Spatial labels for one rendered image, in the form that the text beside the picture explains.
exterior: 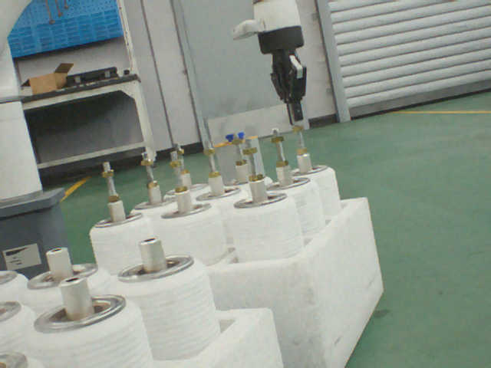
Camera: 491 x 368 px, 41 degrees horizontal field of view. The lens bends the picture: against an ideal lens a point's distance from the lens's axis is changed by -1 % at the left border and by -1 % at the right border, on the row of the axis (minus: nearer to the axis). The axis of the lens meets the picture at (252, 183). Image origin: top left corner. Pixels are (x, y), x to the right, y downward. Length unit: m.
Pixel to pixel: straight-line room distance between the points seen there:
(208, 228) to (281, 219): 0.11
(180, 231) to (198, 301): 0.32
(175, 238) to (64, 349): 0.45
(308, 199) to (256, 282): 0.19
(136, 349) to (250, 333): 0.15
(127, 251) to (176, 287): 0.39
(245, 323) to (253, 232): 0.25
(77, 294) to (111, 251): 0.46
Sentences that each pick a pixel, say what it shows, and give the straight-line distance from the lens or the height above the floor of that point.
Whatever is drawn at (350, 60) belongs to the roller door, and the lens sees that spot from 6.30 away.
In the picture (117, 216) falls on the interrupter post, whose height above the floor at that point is 0.26.
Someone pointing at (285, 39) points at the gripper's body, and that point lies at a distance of 1.11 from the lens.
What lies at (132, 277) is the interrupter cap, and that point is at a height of 0.25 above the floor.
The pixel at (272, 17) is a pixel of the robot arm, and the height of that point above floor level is 0.51.
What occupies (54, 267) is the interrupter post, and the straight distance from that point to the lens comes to 0.72.
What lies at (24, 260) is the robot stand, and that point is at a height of 0.20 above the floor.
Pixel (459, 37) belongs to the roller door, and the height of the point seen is 0.56.
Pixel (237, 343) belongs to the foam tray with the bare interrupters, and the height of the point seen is 0.18.
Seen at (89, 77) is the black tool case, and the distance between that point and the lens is 5.57.
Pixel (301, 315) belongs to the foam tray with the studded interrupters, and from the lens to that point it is 0.88.
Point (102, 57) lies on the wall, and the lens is 6.19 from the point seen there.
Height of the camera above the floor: 0.40
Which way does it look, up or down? 7 degrees down
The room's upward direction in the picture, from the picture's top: 12 degrees counter-clockwise
